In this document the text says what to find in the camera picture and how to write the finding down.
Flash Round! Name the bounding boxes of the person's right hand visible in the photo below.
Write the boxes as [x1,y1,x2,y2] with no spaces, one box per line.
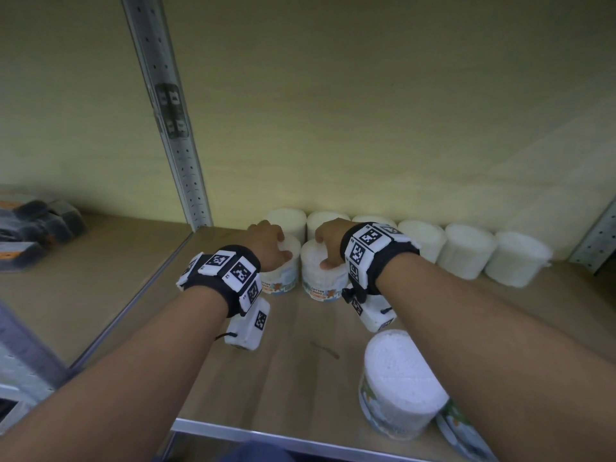
[314,218,361,271]

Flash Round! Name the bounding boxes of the person's left hand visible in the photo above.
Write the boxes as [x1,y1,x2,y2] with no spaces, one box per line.
[239,219,294,273]

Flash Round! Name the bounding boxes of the row of white jars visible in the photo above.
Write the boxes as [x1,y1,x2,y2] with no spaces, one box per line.
[266,207,554,288]

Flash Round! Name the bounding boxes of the grey metal shelf wooden boards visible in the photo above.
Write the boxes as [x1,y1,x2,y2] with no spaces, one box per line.
[0,0,616,462]

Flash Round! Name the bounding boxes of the person's left forearm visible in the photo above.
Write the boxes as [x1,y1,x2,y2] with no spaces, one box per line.
[0,286,230,462]

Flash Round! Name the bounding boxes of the person's right forearm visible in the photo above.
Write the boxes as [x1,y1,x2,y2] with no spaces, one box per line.
[375,252,616,462]

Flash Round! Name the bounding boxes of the black wristband with marker tags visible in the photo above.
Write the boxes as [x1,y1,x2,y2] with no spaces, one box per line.
[340,221,420,296]
[175,244,263,318]

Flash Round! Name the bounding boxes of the pile of dark packets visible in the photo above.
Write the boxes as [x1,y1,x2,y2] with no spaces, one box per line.
[0,189,87,274]

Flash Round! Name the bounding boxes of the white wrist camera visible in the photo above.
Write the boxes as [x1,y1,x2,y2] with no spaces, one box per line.
[342,283,398,334]
[223,298,271,352]

